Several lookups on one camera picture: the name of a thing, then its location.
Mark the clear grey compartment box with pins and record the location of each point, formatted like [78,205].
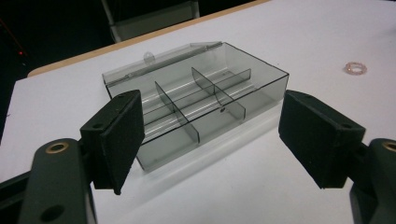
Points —
[199,102]

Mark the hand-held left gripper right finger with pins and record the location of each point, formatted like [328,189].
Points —
[317,137]

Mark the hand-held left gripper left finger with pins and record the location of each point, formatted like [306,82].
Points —
[116,140]

